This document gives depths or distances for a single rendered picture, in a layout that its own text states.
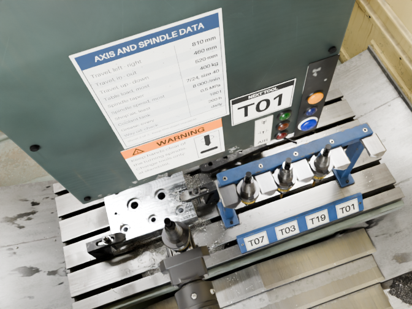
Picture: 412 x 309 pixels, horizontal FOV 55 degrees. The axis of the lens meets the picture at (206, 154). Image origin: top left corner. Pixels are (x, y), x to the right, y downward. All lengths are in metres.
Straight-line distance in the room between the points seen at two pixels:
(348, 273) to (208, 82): 1.21
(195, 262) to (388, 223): 0.94
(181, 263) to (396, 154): 1.07
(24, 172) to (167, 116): 1.63
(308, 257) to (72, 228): 0.87
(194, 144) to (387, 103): 1.28
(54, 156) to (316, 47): 0.37
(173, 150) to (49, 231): 1.29
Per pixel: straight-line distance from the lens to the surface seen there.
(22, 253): 1.82
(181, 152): 0.63
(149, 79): 0.47
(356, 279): 1.61
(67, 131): 0.52
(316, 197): 1.46
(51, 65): 0.43
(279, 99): 0.60
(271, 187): 1.12
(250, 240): 1.35
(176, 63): 0.46
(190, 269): 0.93
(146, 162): 0.63
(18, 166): 2.15
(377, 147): 1.23
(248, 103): 0.58
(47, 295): 1.77
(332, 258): 1.58
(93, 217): 1.52
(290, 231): 1.38
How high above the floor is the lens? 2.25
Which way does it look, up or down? 63 degrees down
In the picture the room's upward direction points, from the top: 12 degrees counter-clockwise
